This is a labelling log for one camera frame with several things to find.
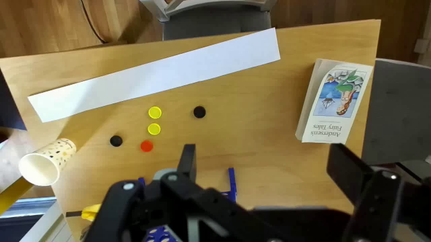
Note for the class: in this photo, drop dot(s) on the white bowl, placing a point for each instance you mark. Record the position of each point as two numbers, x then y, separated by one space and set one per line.
42 168

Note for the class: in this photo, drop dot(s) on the fairy tales paperback book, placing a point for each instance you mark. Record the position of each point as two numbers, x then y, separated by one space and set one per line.
334 102

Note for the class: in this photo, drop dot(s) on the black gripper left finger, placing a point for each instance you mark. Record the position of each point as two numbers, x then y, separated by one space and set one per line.
134 209

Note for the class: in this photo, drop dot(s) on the red game disc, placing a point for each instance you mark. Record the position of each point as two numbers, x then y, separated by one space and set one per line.
147 145

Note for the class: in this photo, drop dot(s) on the black game disc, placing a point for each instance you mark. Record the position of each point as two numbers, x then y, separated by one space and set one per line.
199 111
116 139

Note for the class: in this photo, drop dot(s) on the white side table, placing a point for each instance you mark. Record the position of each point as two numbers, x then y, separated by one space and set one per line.
398 111

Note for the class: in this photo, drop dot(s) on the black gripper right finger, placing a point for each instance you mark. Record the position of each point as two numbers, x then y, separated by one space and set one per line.
372 201

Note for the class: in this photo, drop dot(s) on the yellow game disc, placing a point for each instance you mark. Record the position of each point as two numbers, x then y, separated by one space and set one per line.
155 111
153 129

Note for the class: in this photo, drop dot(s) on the yellow bar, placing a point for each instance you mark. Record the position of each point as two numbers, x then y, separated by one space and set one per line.
11 194

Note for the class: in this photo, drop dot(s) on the long white paper strip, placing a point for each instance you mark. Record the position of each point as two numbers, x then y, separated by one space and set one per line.
156 73

